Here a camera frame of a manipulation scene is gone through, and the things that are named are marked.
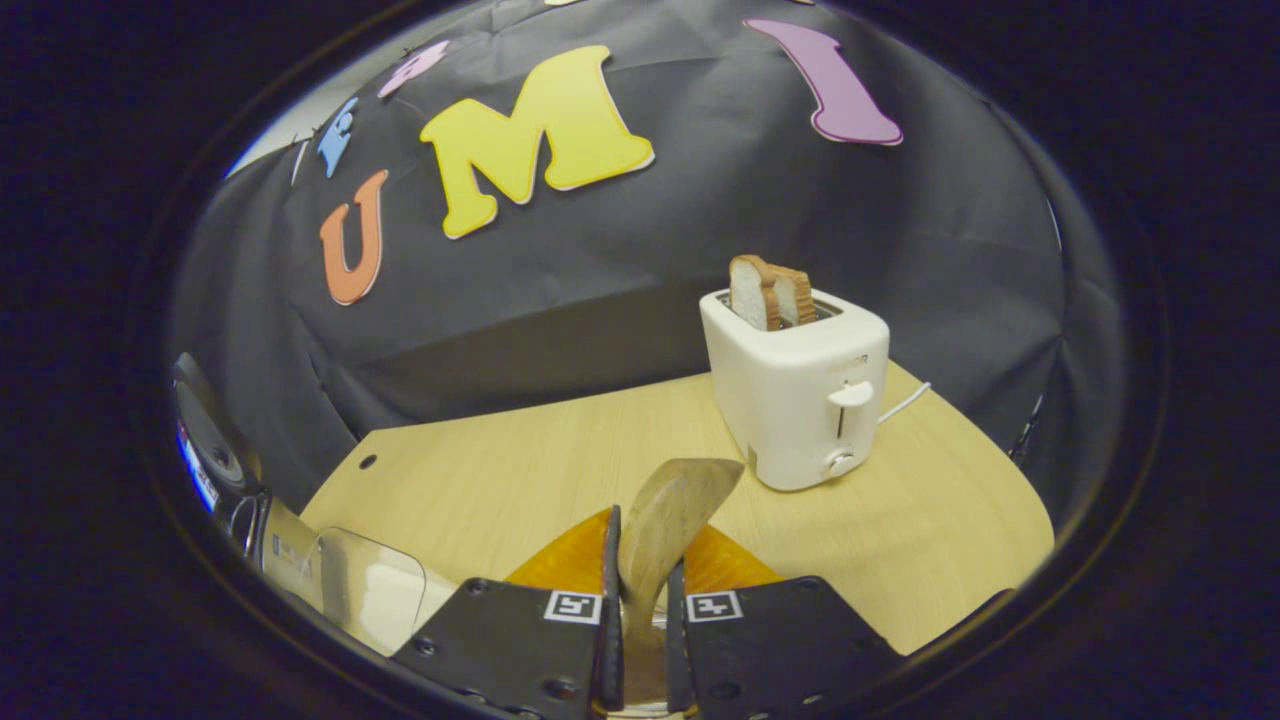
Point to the silver rice cooker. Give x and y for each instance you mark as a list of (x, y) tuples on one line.
[(225, 450)]

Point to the white toaster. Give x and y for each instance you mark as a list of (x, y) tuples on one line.
[(790, 400)]

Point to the bread slice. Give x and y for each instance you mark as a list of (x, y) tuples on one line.
[(748, 292), (797, 297)]

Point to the wooden spoon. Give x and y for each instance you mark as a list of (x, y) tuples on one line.
[(670, 510)]

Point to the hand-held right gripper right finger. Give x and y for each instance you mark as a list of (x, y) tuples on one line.
[(780, 640)]

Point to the clear plastic container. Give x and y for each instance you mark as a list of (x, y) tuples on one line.
[(350, 570)]

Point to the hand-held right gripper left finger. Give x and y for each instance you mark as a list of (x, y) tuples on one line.
[(520, 640)]

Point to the white rice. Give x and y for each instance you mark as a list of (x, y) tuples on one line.
[(395, 600)]

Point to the black backdrop cloth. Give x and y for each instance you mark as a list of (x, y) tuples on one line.
[(650, 260)]

